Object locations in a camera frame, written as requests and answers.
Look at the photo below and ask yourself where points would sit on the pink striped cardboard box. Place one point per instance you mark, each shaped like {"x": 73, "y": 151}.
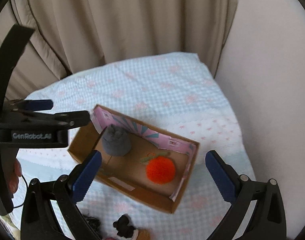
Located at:
{"x": 127, "y": 174}

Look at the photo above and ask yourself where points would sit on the brown plush toy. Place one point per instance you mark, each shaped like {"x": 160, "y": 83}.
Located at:
{"x": 141, "y": 234}

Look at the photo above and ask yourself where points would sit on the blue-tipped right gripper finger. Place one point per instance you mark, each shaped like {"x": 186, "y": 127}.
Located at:
{"x": 31, "y": 105}

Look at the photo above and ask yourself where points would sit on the orange fuzzy pompom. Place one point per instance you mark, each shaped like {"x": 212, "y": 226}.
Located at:
{"x": 159, "y": 168}

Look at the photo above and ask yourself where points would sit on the grey fuzzy pompom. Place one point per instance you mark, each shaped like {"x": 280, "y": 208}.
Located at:
{"x": 116, "y": 141}

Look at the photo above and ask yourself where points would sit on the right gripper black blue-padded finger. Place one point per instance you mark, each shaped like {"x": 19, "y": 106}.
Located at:
{"x": 38, "y": 217}
{"x": 268, "y": 217}

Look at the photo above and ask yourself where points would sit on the person's left hand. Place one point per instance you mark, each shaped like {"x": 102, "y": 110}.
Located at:
{"x": 14, "y": 178}

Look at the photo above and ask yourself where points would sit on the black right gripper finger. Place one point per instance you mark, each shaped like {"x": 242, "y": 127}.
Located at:
{"x": 65, "y": 120}

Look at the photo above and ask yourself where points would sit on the beige curtain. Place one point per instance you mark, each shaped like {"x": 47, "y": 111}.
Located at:
{"x": 74, "y": 35}

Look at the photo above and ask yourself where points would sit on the light blue checkered blanket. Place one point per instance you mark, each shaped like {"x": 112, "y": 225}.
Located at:
{"x": 175, "y": 92}

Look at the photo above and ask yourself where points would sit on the black fabric piece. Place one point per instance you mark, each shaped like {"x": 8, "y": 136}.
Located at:
{"x": 123, "y": 227}

